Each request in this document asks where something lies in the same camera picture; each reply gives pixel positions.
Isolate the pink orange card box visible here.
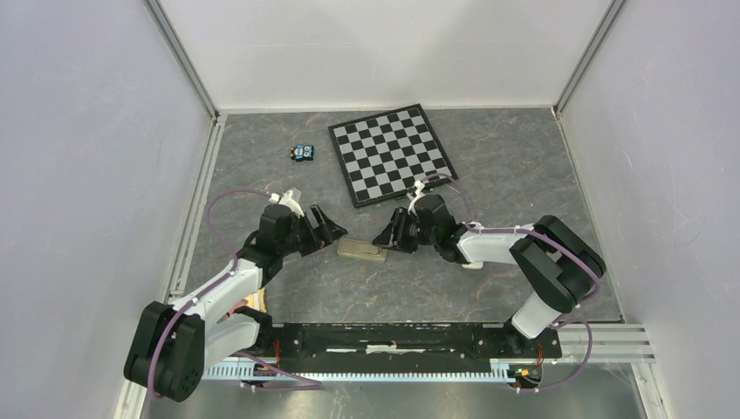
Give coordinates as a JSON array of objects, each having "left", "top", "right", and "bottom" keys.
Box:
[{"left": 244, "top": 289, "right": 267, "bottom": 313}]

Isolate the white remote control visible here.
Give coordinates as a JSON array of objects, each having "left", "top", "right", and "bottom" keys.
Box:
[{"left": 462, "top": 262, "right": 484, "bottom": 270}]

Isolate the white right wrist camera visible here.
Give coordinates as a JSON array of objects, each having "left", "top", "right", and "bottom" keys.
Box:
[{"left": 408, "top": 180, "right": 426, "bottom": 215}]

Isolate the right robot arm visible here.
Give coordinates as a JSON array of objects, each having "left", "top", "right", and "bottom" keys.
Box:
[{"left": 373, "top": 195, "right": 606, "bottom": 356}]

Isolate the black white checkerboard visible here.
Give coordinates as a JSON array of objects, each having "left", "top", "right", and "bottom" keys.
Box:
[{"left": 328, "top": 104, "right": 458, "bottom": 208}]

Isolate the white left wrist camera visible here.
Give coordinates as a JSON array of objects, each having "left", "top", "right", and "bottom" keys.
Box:
[{"left": 267, "top": 188, "right": 305, "bottom": 218}]

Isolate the small blue owl toy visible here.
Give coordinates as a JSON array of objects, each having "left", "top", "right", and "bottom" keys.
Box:
[{"left": 290, "top": 144, "right": 314, "bottom": 161}]

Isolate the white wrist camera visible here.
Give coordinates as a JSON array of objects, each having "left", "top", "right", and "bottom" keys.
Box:
[
  {"left": 267, "top": 188, "right": 305, "bottom": 218},
  {"left": 408, "top": 180, "right": 426, "bottom": 215}
]

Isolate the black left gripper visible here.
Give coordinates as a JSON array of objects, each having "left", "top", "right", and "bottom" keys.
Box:
[{"left": 277, "top": 203, "right": 346, "bottom": 257}]

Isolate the beige remote control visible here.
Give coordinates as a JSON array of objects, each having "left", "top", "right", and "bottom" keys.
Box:
[{"left": 337, "top": 238, "right": 387, "bottom": 263}]

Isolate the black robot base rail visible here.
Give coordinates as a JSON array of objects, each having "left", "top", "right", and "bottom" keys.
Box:
[{"left": 249, "top": 322, "right": 563, "bottom": 374}]

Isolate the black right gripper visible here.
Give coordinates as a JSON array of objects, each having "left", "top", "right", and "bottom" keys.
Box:
[{"left": 372, "top": 207, "right": 438, "bottom": 254}]

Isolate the white cable duct strip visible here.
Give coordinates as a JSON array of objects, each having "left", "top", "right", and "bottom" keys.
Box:
[{"left": 202, "top": 358, "right": 541, "bottom": 384}]

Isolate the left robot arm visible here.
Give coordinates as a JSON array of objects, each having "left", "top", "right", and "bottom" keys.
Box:
[{"left": 123, "top": 203, "right": 348, "bottom": 402}]

